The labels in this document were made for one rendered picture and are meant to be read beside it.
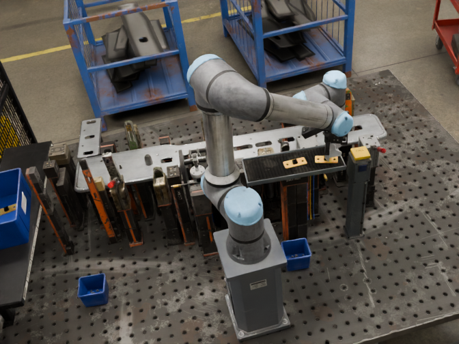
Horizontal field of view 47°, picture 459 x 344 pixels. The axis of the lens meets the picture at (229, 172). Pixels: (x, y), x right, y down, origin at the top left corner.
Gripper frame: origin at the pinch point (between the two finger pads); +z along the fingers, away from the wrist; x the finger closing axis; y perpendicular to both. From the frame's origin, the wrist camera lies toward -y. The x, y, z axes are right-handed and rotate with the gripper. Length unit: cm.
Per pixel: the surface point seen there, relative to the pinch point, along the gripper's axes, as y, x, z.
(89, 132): -112, 35, 18
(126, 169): -85, 10, 18
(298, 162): -10.4, -1.9, 1.4
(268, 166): -21.5, -4.2, 1.7
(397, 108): 39, 95, 48
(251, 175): -27.4, -9.2, 1.7
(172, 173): -59, -5, 6
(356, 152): 11.3, 4.3, 1.6
